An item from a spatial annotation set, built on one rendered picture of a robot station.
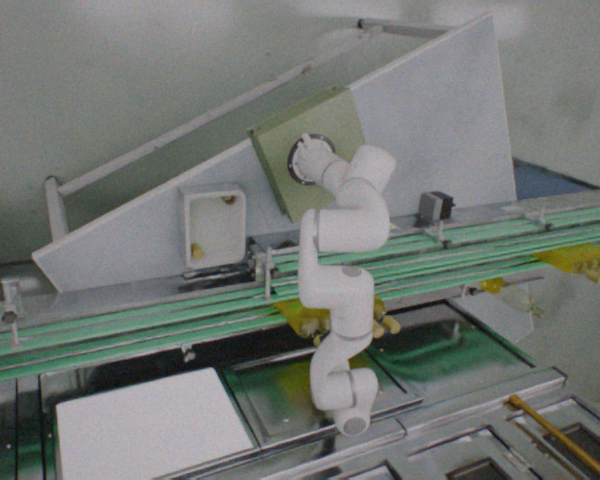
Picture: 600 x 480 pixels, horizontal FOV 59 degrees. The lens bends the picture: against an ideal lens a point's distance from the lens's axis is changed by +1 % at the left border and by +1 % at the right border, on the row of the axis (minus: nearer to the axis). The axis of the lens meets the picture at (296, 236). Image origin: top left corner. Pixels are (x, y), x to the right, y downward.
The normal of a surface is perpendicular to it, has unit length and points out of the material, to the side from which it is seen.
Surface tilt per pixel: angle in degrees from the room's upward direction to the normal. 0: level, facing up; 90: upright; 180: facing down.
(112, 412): 90
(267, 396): 90
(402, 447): 90
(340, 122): 2
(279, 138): 2
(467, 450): 90
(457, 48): 0
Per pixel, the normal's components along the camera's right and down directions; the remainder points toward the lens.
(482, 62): 0.43, 0.39
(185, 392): 0.06, -0.91
